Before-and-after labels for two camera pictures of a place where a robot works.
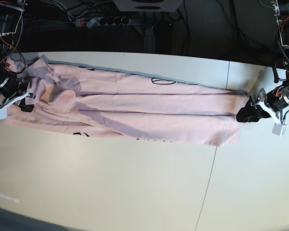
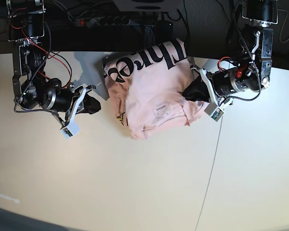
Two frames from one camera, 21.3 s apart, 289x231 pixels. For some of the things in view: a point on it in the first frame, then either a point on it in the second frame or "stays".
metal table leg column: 149,38 stays
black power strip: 90,22 stays
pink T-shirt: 94,102 -> 146,86
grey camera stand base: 150,6 stays
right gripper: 275,100 -> 220,83
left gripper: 14,89 -> 64,102
